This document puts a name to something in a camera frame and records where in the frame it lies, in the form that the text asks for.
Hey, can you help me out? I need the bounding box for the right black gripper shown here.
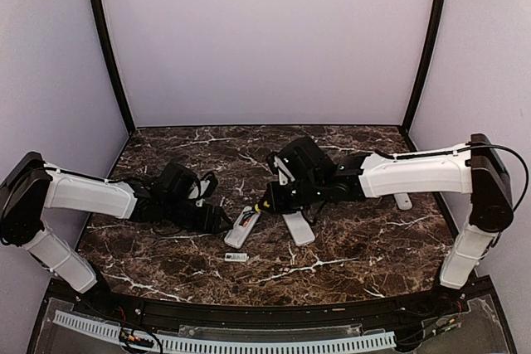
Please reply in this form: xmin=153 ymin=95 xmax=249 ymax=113
xmin=259 ymin=176 xmax=324 ymax=215

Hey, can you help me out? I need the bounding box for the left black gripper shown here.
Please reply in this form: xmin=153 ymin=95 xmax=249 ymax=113
xmin=162 ymin=196 xmax=233 ymax=235

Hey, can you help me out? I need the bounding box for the yellow handled screwdriver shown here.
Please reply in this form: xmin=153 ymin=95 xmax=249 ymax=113
xmin=250 ymin=201 xmax=271 ymax=216

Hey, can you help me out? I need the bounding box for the white remote with display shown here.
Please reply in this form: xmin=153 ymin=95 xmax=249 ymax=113
xmin=224 ymin=206 xmax=261 ymax=249

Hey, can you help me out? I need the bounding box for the white battery compartment cover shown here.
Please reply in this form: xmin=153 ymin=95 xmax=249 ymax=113
xmin=224 ymin=253 xmax=249 ymax=263

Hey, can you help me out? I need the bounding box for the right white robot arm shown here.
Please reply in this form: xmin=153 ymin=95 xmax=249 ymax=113
xmin=255 ymin=133 xmax=516 ymax=316

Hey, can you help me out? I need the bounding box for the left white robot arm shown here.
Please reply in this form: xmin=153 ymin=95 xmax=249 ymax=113
xmin=1 ymin=152 xmax=232 ymax=318

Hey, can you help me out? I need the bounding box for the white centre remote control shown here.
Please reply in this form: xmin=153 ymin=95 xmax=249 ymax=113
xmin=282 ymin=211 xmax=315 ymax=247

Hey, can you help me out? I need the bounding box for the white remote control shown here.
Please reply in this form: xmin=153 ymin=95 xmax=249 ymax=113
xmin=393 ymin=193 xmax=412 ymax=211
xmin=282 ymin=211 xmax=315 ymax=247

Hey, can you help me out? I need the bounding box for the white right remote control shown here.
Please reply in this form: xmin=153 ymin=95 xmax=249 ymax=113
xmin=393 ymin=193 xmax=412 ymax=211

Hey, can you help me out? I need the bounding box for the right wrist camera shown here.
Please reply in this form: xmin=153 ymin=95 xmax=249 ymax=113
xmin=266 ymin=152 xmax=295 ymax=186

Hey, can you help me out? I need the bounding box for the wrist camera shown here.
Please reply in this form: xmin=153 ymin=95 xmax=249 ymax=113
xmin=266 ymin=152 xmax=295 ymax=186
xmin=188 ymin=172 xmax=218 ymax=207

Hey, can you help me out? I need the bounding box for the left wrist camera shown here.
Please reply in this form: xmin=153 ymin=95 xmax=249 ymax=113
xmin=188 ymin=172 xmax=218 ymax=207

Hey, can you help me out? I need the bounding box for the black front table rail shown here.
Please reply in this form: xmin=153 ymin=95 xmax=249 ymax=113
xmin=74 ymin=287 xmax=465 ymax=332

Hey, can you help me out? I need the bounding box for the white slotted cable duct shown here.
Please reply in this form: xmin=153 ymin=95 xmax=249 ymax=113
xmin=53 ymin=310 xmax=397 ymax=353

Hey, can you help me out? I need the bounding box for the right black frame post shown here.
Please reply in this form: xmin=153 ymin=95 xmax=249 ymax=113
xmin=401 ymin=0 xmax=445 ymax=136

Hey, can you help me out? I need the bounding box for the black frame post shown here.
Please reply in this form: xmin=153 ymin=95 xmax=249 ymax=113
xmin=90 ymin=0 xmax=136 ymax=136
xmin=401 ymin=0 xmax=445 ymax=136

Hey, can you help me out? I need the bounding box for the left black frame post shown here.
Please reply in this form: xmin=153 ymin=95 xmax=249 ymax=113
xmin=90 ymin=0 xmax=136 ymax=136

